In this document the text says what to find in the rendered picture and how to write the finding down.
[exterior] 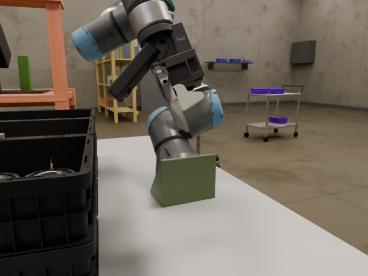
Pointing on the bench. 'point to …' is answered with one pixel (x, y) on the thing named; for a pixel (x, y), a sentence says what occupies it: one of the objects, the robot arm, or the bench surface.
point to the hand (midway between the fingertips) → (184, 138)
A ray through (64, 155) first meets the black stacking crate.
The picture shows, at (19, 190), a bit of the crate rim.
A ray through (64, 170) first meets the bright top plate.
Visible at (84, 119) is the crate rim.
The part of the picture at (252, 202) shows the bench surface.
